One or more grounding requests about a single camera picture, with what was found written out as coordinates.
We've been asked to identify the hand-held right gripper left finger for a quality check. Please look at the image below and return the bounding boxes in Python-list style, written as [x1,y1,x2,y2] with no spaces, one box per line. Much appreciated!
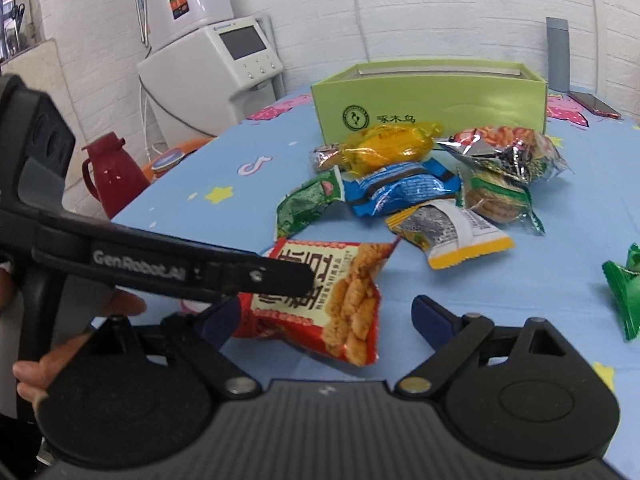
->
[75,297,262,401]

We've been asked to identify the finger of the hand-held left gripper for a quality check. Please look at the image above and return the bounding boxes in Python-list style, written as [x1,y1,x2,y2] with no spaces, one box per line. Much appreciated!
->
[197,247,314,298]

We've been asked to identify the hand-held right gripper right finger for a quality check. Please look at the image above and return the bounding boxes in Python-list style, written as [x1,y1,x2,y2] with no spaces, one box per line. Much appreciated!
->
[394,296,573,401]

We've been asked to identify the red fried snack packet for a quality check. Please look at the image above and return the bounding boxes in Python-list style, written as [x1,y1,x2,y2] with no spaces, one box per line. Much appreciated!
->
[232,237,402,367]

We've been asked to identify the yellow silver snack packet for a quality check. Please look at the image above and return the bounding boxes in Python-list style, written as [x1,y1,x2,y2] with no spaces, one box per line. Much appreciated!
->
[385,199,516,272]

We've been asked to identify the blue snack packet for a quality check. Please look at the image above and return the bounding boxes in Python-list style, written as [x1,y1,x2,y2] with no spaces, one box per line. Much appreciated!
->
[342,157,464,219]

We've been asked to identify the green cookie packet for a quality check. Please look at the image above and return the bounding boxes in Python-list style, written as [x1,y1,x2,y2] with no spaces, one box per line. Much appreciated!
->
[459,167,547,236]

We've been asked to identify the yellow clear snack packet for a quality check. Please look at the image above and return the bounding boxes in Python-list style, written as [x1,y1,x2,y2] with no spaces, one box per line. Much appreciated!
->
[312,121,446,177]

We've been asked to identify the silver orange snack packet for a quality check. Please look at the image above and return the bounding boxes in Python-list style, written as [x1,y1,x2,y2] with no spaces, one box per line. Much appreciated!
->
[436,126,572,184]

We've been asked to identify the bright green snack packet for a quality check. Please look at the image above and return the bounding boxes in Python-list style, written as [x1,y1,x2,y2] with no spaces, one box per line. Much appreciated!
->
[602,242,640,342]

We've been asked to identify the light green cardboard box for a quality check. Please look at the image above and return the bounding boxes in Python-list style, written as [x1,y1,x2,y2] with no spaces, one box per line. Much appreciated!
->
[310,62,549,150]

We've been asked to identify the person's left hand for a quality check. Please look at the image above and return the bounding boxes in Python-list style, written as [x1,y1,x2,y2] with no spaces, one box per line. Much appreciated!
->
[12,291,147,404]

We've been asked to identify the blue cartoon printed tablecloth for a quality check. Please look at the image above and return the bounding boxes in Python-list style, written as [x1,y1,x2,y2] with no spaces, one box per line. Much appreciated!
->
[107,82,640,466]

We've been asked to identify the red plastic jug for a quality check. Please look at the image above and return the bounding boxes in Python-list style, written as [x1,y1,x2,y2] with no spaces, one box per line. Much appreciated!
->
[81,131,152,221]

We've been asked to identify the glass jar with lid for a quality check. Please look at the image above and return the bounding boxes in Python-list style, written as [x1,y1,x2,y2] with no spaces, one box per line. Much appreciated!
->
[150,148,187,177]

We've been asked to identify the orange stool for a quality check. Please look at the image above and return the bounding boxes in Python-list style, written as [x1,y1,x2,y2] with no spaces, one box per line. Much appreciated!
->
[142,136,217,182]

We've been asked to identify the white water dispenser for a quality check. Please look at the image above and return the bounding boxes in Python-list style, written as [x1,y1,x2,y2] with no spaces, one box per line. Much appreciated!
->
[137,16,287,142]

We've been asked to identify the red smartphone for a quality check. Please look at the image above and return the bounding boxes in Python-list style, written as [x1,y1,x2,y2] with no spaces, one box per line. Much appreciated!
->
[567,90,624,121]

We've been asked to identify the grey cylindrical bottle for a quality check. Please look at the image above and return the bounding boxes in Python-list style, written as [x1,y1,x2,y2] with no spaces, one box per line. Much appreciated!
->
[545,16,571,94]

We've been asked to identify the white wall water purifier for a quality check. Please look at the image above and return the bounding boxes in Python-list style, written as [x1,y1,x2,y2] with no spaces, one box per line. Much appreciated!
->
[134,0,236,55]

